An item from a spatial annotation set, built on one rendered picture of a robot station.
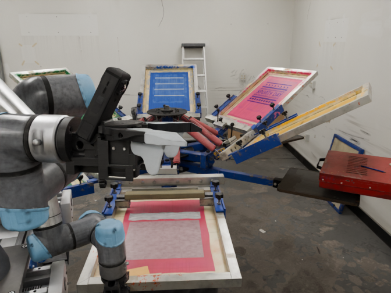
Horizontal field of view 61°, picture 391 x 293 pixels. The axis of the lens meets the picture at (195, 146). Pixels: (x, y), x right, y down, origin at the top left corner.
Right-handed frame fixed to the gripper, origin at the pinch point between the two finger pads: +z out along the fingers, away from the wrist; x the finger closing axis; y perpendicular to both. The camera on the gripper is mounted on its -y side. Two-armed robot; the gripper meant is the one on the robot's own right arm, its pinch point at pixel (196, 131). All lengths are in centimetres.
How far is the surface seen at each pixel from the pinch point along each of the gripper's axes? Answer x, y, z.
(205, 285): -61, 63, -4
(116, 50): -490, -64, -202
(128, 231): -93, 60, -44
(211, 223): -106, 58, -6
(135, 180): -133, 47, -53
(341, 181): -137, 42, 61
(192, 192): -116, 46, -17
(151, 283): -57, 62, -23
